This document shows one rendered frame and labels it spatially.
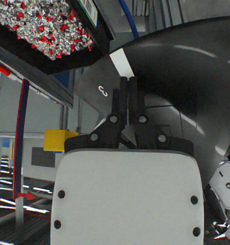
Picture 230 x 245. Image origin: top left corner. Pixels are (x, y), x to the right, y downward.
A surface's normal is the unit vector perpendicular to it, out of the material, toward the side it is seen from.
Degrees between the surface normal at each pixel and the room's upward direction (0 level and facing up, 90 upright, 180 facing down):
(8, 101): 90
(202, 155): 47
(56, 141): 90
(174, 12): 90
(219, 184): 90
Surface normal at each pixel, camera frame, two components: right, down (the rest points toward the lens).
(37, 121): -0.07, -0.15
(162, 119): -0.57, 0.63
